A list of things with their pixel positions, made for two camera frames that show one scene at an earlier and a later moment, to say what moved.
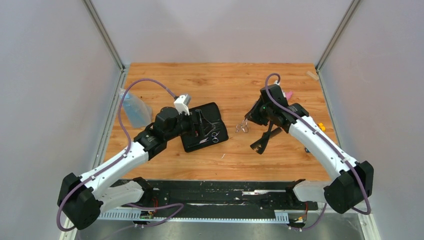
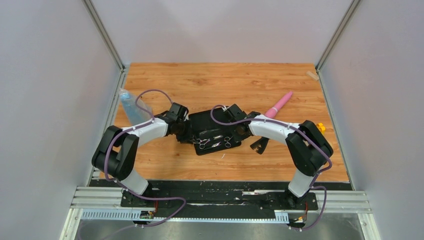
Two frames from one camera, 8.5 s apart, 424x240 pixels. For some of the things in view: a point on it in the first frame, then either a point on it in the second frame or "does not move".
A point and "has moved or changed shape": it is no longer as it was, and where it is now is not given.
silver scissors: x=214 y=139 → x=202 y=142
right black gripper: x=253 y=116 → x=240 y=138
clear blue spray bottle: x=139 y=113 does not move
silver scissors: x=243 y=126 has moved or changed shape
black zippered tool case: x=208 y=128 has moved or changed shape
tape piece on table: x=312 y=75 does not move
